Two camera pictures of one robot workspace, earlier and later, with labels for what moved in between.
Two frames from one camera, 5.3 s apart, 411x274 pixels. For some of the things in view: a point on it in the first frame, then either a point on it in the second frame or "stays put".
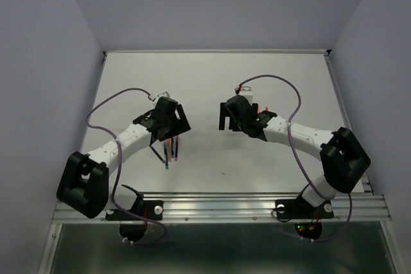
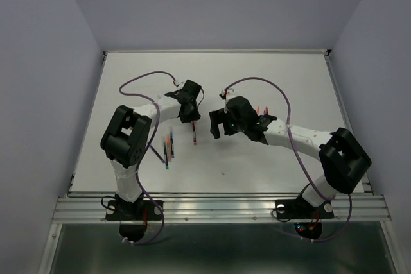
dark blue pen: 159,156 stays put
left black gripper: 180,127 -> 194,117
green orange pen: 167,167 stays put
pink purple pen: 176,150 -> 194,134
